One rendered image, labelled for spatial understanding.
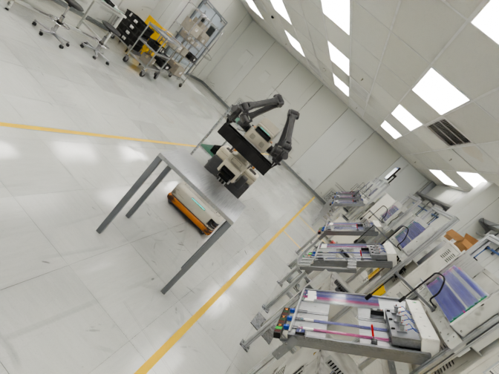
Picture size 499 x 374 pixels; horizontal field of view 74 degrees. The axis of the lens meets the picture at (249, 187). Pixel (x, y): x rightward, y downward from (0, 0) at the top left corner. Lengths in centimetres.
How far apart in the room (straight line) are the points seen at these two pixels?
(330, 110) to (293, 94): 142
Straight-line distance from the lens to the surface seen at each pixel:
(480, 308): 194
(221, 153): 369
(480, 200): 673
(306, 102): 1228
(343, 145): 1202
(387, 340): 207
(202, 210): 352
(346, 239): 808
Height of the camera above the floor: 160
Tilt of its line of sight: 14 degrees down
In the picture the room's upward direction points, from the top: 44 degrees clockwise
